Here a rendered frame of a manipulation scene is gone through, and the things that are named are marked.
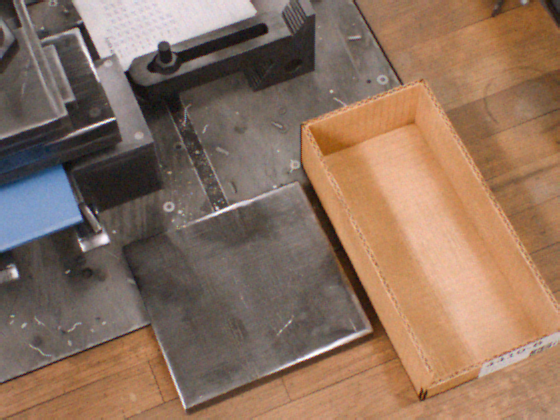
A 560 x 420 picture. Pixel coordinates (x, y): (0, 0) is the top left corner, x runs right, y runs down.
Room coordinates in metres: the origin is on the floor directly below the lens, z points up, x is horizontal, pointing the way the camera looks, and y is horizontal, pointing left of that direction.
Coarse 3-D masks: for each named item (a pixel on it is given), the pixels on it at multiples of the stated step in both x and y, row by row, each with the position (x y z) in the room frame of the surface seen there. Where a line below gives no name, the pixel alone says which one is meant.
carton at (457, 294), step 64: (320, 128) 0.50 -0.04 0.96; (384, 128) 0.52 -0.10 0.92; (448, 128) 0.49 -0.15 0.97; (320, 192) 0.46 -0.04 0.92; (384, 192) 0.46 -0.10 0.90; (448, 192) 0.46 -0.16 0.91; (384, 256) 0.40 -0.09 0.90; (448, 256) 0.39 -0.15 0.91; (512, 256) 0.37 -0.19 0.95; (384, 320) 0.33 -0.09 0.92; (448, 320) 0.33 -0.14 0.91; (512, 320) 0.33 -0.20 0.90; (448, 384) 0.27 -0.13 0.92
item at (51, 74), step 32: (0, 0) 0.57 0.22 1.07; (0, 32) 0.49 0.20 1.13; (32, 32) 0.53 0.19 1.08; (64, 32) 0.56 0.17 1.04; (0, 64) 0.47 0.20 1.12; (32, 64) 0.50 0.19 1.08; (64, 64) 0.53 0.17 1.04; (0, 96) 0.47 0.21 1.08; (32, 96) 0.47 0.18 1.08; (64, 96) 0.48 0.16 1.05; (96, 96) 0.49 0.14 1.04; (0, 128) 0.44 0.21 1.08; (32, 128) 0.44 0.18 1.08; (64, 128) 0.45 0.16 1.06; (96, 128) 0.46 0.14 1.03; (0, 160) 0.44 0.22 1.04; (32, 160) 0.44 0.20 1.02; (64, 160) 0.45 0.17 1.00
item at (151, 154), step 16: (128, 160) 0.47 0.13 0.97; (144, 160) 0.47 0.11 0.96; (80, 176) 0.45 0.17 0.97; (96, 176) 0.46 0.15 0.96; (112, 176) 0.46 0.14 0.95; (128, 176) 0.47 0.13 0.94; (144, 176) 0.47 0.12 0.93; (160, 176) 0.48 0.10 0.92; (96, 192) 0.46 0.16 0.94; (112, 192) 0.46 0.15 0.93; (128, 192) 0.47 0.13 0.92; (144, 192) 0.47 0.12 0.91
